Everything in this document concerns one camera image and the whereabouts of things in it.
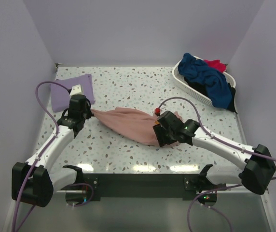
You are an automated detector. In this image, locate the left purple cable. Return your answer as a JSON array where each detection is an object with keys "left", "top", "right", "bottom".
[{"left": 11, "top": 81, "right": 95, "bottom": 232}]

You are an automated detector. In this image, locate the folded purple t shirt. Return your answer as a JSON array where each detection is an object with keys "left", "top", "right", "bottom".
[{"left": 51, "top": 74, "right": 95, "bottom": 113}]

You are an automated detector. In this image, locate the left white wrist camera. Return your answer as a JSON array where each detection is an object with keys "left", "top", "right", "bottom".
[{"left": 69, "top": 85, "right": 83, "bottom": 96}]

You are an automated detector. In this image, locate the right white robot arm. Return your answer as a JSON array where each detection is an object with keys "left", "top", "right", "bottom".
[{"left": 153, "top": 111, "right": 276, "bottom": 195}]

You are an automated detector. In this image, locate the blue t shirt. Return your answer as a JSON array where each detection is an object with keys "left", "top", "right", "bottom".
[{"left": 178, "top": 53, "right": 231, "bottom": 98}]

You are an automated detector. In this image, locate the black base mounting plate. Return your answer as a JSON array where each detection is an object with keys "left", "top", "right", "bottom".
[{"left": 63, "top": 174, "right": 226, "bottom": 203}]

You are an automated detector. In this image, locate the pink t shirt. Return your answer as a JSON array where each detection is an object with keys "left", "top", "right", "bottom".
[{"left": 89, "top": 107, "right": 183, "bottom": 148}]

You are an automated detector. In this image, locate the red t shirt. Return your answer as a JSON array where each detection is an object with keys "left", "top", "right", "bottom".
[{"left": 203, "top": 59, "right": 226, "bottom": 73}]

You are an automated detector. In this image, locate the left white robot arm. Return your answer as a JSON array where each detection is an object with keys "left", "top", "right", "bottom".
[{"left": 12, "top": 94, "right": 93, "bottom": 207}]

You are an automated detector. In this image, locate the white laundry basket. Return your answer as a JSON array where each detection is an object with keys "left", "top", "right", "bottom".
[{"left": 172, "top": 55, "right": 237, "bottom": 107}]

